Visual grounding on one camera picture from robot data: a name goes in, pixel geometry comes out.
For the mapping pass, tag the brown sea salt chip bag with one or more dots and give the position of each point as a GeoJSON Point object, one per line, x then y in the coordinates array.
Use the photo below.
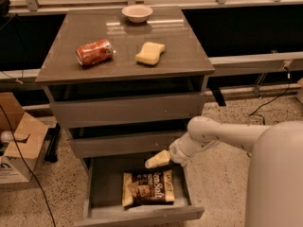
{"type": "Point", "coordinates": [147, 188]}

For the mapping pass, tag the cardboard box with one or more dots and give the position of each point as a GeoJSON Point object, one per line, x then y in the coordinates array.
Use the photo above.
{"type": "Point", "coordinates": [22, 138]}

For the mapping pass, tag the top grey drawer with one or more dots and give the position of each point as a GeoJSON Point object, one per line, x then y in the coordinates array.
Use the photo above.
{"type": "Point", "coordinates": [124, 110]}

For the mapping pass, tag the yellow sponge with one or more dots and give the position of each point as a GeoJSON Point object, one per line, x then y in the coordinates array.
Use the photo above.
{"type": "Point", "coordinates": [150, 53]}

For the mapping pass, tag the middle grey drawer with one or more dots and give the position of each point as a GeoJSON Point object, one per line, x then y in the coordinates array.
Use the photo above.
{"type": "Point", "coordinates": [121, 144]}

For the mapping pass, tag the black power adapter with cable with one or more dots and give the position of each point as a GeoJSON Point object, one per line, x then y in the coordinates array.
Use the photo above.
{"type": "Point", "coordinates": [255, 112]}

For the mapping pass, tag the open bottom drawer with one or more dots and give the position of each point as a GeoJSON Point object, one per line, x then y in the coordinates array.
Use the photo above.
{"type": "Point", "coordinates": [103, 204]}

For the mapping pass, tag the grey window rail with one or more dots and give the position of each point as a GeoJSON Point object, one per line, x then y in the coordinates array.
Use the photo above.
{"type": "Point", "coordinates": [123, 66]}

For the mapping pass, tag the white bowl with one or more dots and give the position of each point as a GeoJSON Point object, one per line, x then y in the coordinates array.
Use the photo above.
{"type": "Point", "coordinates": [137, 13]}

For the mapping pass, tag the grey drawer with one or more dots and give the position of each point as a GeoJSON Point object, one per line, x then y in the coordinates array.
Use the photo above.
{"type": "Point", "coordinates": [121, 144]}
{"type": "Point", "coordinates": [124, 110]}

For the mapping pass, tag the black stand foot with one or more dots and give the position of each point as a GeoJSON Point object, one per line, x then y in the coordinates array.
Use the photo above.
{"type": "Point", "coordinates": [52, 138]}

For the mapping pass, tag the grey drawer cabinet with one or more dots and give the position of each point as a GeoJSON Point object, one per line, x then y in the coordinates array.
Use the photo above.
{"type": "Point", "coordinates": [166, 26]}

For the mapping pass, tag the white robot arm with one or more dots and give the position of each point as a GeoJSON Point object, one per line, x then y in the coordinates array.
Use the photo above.
{"type": "Point", "coordinates": [275, 178]}

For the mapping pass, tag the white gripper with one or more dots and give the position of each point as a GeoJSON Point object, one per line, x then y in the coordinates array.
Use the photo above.
{"type": "Point", "coordinates": [177, 152]}

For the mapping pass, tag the red soda can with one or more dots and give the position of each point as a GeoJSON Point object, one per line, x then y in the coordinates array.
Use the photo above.
{"type": "Point", "coordinates": [94, 52]}

